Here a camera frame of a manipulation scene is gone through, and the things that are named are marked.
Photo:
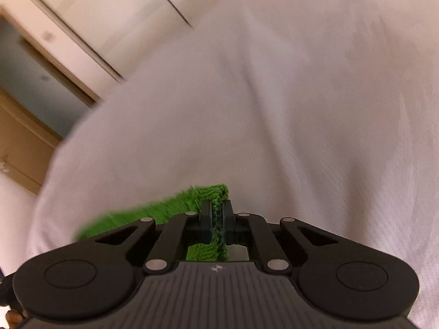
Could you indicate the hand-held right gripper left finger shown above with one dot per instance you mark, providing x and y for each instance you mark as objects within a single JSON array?
[{"x": 206, "y": 221}]

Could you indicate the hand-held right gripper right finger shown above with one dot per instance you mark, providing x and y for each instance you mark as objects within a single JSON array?
[{"x": 227, "y": 222}]

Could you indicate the green knitted sweater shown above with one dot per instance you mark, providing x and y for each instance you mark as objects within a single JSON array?
[{"x": 171, "y": 209}]

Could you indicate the white bed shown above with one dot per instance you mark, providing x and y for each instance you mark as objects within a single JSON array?
[{"x": 274, "y": 109}]

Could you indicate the wooden door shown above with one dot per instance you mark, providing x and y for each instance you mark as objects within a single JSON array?
[{"x": 20, "y": 144}]

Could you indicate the white wardrobe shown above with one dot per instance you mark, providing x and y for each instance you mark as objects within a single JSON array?
[{"x": 85, "y": 17}]

